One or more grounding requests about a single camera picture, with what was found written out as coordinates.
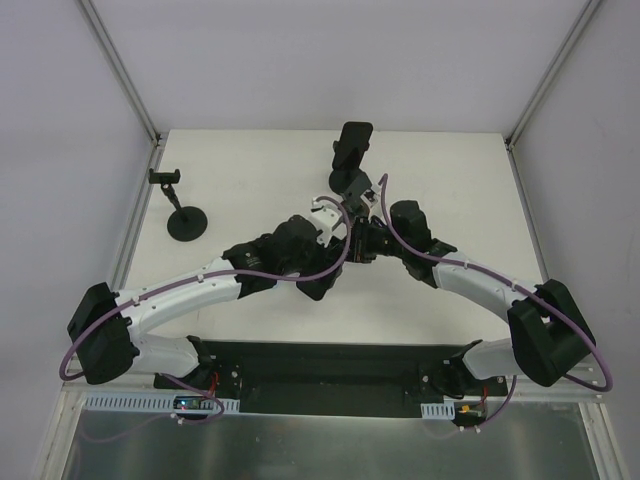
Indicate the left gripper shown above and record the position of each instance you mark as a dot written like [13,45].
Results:
[303,253]

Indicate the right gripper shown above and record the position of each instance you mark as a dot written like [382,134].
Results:
[360,248]

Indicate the black phone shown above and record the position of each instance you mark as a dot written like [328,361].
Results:
[353,201]
[352,145]

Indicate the black round-base phone stand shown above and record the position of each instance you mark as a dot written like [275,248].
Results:
[186,223]

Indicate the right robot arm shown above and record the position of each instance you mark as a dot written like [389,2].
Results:
[548,335]

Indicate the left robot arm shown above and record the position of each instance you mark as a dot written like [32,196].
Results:
[112,331]

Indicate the rear black phone stand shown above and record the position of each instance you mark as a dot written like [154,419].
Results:
[340,177]

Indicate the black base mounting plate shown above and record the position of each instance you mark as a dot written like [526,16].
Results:
[323,379]

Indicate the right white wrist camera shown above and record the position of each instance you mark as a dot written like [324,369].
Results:
[371,196]

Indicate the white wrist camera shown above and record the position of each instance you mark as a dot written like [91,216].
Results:
[371,196]
[328,219]

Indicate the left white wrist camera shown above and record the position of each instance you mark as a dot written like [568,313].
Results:
[328,219]

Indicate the right white cable duct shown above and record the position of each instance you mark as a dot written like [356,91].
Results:
[438,411]

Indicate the white cable duct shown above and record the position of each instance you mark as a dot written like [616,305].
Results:
[158,403]
[438,411]

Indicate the left white cable duct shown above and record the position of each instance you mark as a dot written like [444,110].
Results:
[158,403]

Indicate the right aluminium frame post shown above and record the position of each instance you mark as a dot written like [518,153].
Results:
[565,50]

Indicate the aluminium frame post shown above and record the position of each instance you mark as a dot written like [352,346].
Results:
[565,50]
[109,50]

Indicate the left aluminium frame post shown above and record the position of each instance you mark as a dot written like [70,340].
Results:
[109,50]

